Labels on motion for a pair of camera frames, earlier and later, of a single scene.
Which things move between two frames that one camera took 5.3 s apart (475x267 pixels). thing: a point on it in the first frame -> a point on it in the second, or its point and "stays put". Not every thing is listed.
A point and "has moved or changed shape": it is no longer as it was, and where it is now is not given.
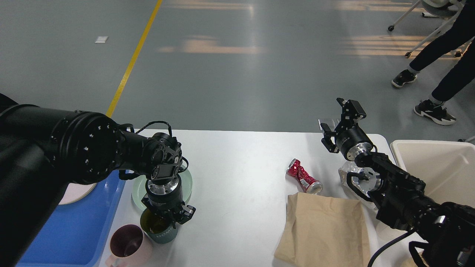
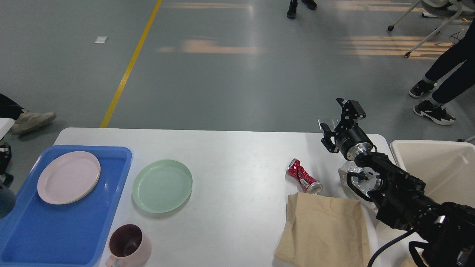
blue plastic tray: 72,235 stays put
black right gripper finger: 327,140 stays put
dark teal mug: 158,225 has moved or changed shape
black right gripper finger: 352,111 stays put
